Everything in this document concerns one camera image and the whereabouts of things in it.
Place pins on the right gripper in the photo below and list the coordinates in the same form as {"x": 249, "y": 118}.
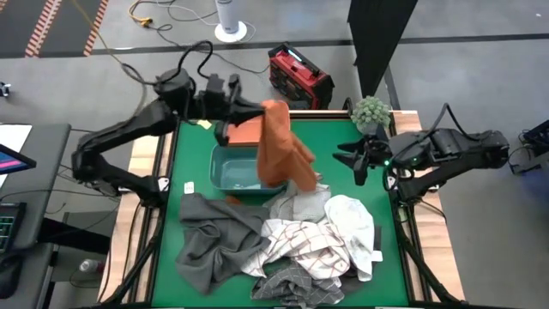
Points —
{"x": 377, "y": 150}

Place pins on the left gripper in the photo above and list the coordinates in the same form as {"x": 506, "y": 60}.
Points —
{"x": 216, "y": 105}

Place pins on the orange towel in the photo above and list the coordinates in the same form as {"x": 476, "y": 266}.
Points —
{"x": 283, "y": 146}

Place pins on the light grey towel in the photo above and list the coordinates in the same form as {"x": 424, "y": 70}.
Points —
{"x": 300, "y": 206}

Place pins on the white red-checked towel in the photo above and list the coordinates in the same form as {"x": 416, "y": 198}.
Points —
{"x": 300, "y": 249}

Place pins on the dark grey checked towel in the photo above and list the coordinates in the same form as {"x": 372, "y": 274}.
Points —
{"x": 291, "y": 287}

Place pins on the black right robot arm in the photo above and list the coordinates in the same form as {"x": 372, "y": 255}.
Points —
{"x": 463, "y": 150}

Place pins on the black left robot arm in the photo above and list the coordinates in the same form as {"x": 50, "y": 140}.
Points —
{"x": 128, "y": 124}

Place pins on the orange plastic basket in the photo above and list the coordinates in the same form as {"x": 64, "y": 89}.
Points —
{"x": 246, "y": 133}

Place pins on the teal plastic basket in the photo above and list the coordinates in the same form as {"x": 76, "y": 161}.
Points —
{"x": 231, "y": 171}

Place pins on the green artificial plant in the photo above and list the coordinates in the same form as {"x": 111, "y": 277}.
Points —
{"x": 371, "y": 112}

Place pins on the red black tool box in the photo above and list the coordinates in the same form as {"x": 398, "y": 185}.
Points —
{"x": 296, "y": 73}

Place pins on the green table mat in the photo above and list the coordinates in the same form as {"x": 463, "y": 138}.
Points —
{"x": 193, "y": 154}

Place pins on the white tower fan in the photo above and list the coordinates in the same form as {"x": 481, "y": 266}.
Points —
{"x": 227, "y": 17}

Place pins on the black panel board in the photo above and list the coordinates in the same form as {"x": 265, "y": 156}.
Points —
{"x": 377, "y": 38}

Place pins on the black mat orange striped edge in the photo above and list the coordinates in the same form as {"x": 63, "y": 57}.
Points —
{"x": 17, "y": 30}
{"x": 70, "y": 38}
{"x": 2, "y": 3}

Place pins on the grey desk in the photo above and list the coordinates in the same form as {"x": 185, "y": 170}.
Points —
{"x": 47, "y": 171}

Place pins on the clear water bottle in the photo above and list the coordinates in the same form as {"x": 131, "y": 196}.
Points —
{"x": 90, "y": 266}

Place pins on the white paper sheet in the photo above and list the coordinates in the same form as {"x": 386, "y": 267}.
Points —
{"x": 15, "y": 135}

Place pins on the computer monitor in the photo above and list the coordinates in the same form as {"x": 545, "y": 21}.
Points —
{"x": 13, "y": 161}

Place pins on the metal cart leg with caster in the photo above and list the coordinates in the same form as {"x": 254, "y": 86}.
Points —
{"x": 4, "y": 89}

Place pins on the black backlit keyboard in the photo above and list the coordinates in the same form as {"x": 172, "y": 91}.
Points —
{"x": 10, "y": 227}

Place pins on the black computer mouse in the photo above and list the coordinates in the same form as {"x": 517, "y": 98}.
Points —
{"x": 9, "y": 274}

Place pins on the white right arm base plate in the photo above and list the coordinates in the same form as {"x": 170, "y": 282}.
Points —
{"x": 391, "y": 182}

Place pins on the black aluminium table frame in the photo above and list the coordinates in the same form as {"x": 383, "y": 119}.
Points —
{"x": 408, "y": 266}

